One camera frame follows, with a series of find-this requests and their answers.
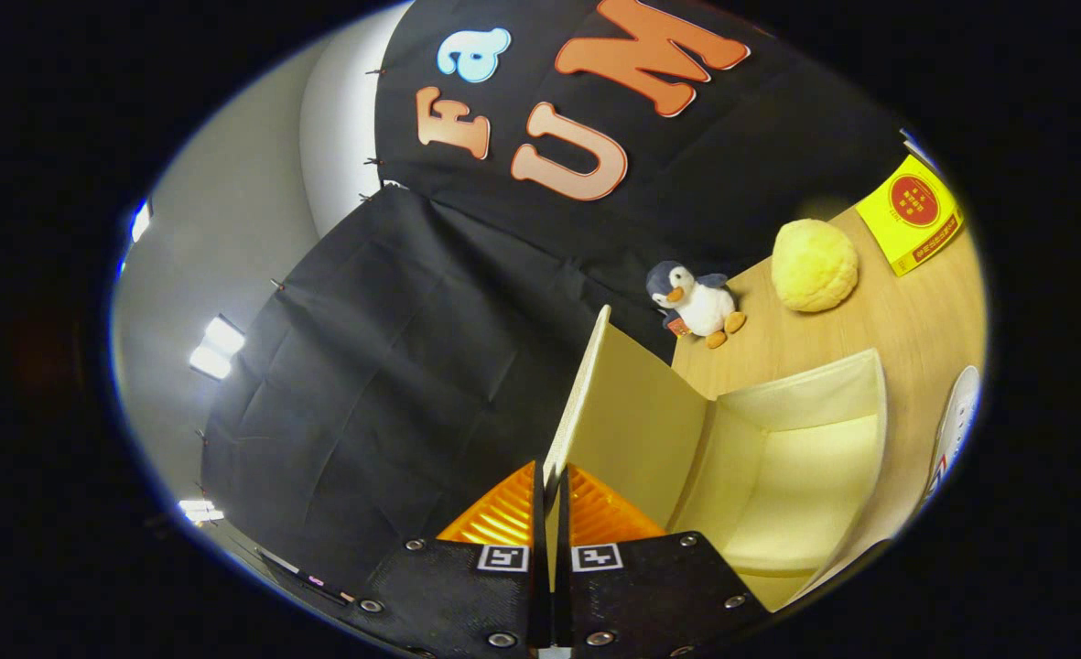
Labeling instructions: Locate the yellow book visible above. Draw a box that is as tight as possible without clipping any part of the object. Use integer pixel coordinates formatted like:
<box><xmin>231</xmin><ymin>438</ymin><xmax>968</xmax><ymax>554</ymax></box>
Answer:
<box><xmin>855</xmin><ymin>154</ymin><xmax>966</xmax><ymax>276</ymax></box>

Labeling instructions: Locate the penguin plush toy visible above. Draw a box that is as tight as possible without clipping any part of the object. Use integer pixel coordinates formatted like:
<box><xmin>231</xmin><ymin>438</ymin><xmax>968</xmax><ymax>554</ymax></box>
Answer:
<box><xmin>645</xmin><ymin>261</ymin><xmax>748</xmax><ymax>350</ymax></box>

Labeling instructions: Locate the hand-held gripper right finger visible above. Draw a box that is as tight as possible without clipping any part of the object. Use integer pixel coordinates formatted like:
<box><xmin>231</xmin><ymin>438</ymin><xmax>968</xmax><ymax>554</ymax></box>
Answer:
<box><xmin>554</xmin><ymin>464</ymin><xmax>770</xmax><ymax>655</ymax></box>

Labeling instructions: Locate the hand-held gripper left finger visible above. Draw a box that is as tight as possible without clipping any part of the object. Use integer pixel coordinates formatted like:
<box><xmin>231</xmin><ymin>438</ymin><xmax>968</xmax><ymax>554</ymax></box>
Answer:
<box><xmin>343</xmin><ymin>460</ymin><xmax>550</xmax><ymax>655</ymax></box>

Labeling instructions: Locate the white canvas shoe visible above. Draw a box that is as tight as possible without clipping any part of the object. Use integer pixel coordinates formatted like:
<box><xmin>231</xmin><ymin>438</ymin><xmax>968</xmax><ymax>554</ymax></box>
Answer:
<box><xmin>920</xmin><ymin>365</ymin><xmax>982</xmax><ymax>504</ymax></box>

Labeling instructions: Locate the beige storage box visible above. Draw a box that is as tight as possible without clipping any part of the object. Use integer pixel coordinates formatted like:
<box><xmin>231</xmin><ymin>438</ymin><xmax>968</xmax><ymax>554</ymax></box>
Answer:
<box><xmin>540</xmin><ymin>305</ymin><xmax>889</xmax><ymax>612</ymax></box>

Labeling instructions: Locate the yellow plush ball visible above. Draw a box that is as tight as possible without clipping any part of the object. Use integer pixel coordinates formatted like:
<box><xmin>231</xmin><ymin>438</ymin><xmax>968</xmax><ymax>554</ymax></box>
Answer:
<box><xmin>771</xmin><ymin>219</ymin><xmax>859</xmax><ymax>313</ymax></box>

